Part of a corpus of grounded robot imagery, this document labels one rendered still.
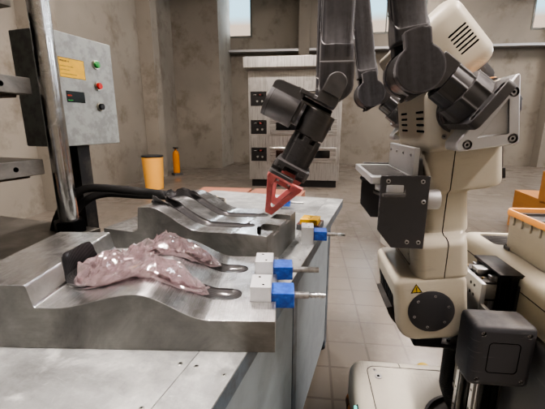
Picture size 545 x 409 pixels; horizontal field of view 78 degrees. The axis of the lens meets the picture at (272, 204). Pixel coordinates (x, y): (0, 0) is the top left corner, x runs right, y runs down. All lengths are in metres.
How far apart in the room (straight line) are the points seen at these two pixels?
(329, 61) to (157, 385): 0.55
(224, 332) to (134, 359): 0.14
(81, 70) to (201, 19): 8.26
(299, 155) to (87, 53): 1.14
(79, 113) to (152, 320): 1.08
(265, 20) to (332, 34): 10.20
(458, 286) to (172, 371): 0.63
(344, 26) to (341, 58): 0.05
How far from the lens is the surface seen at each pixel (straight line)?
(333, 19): 0.63
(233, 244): 0.84
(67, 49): 1.53
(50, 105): 1.29
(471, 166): 0.85
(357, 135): 10.44
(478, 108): 0.65
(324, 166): 6.29
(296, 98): 0.62
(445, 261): 0.85
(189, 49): 9.67
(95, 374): 0.59
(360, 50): 1.07
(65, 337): 0.66
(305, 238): 1.00
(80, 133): 1.51
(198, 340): 0.58
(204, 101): 9.39
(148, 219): 0.96
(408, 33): 0.62
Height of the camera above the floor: 1.15
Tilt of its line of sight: 13 degrees down
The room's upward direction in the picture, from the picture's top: straight up
